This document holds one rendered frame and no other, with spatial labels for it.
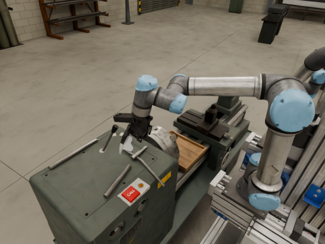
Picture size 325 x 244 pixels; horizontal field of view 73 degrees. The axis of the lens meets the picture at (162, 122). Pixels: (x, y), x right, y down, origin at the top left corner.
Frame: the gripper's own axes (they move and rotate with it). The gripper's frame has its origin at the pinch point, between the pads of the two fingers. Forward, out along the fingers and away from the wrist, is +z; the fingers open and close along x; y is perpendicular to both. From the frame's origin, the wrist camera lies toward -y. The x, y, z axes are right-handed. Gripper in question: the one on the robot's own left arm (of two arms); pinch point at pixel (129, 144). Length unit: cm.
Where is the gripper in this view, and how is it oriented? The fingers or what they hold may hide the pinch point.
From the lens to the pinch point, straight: 102.8
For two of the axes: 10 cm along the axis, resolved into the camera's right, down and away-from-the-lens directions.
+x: 5.0, -4.4, 7.4
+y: 8.3, 4.8, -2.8
